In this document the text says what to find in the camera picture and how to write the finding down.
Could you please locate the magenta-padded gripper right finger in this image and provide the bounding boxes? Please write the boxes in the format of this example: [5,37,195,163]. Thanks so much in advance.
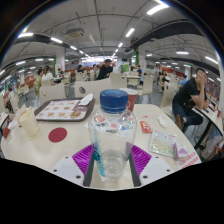
[128,143,175,187]

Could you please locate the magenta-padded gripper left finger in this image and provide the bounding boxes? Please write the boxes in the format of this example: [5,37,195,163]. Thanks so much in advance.
[50,143,98,188]

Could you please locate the clear blue-capped water bottle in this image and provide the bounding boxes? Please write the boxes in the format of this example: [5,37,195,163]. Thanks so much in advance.
[87,88,138,183]

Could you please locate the clear-wrapped printed card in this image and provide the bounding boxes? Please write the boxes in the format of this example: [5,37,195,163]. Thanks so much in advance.
[148,129,178,158]

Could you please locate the small red snack packet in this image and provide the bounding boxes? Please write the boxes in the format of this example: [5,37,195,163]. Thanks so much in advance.
[139,120,153,134]

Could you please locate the round red coaster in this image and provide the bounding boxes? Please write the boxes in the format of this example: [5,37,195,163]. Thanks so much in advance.
[48,127,68,144]

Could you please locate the small tissue pack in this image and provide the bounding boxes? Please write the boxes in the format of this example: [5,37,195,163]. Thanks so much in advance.
[174,142,190,160]

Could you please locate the pink printed flyer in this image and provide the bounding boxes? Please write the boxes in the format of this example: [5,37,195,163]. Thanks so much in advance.
[179,151,202,170]

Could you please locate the brown tray with paper liner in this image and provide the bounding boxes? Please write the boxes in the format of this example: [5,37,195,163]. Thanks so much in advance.
[34,97,97,122]

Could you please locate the crumpled white napkin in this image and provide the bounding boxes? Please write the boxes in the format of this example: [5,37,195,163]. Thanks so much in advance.
[78,93,94,107]

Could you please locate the cream paper cup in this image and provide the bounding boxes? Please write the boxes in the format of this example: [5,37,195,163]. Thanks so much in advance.
[18,106,41,139]

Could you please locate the beige chair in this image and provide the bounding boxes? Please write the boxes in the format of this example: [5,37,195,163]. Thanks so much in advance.
[39,83,68,107]
[73,78,113,101]

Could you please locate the group of beige chairs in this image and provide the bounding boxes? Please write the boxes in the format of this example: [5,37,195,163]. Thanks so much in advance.
[0,71,181,111]

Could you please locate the person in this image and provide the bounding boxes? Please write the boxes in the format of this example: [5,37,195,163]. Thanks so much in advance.
[178,73,190,88]
[172,67,211,133]
[95,58,114,81]
[34,68,44,98]
[41,65,56,86]

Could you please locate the beige dining table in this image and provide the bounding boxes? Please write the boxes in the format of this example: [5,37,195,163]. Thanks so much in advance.
[193,106,224,134]

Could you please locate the ceiling air conditioner unit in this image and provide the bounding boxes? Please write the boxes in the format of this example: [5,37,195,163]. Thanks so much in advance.
[64,27,85,38]

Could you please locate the group of ceiling lights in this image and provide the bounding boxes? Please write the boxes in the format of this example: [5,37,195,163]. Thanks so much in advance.
[0,1,221,84]

